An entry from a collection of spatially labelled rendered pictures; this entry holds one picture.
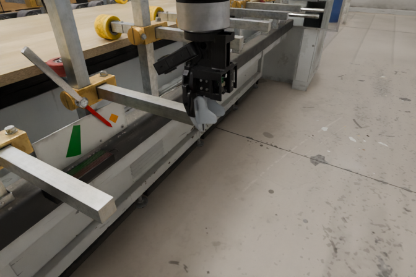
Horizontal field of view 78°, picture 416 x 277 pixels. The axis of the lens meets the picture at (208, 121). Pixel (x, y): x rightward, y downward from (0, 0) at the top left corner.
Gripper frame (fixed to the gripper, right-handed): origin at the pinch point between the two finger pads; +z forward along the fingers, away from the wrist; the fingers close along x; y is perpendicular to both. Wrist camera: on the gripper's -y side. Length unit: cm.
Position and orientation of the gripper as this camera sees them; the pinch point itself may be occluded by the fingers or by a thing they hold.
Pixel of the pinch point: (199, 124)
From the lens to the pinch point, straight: 56.3
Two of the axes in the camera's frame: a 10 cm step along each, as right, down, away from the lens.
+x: 4.9, -4.5, 7.5
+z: 0.3, 8.7, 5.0
